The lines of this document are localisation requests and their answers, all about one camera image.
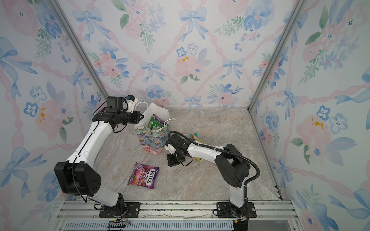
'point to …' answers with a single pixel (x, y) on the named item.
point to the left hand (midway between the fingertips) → (143, 114)
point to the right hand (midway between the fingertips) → (168, 163)
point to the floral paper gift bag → (153, 141)
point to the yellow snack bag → (197, 158)
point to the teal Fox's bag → (195, 134)
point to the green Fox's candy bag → (153, 122)
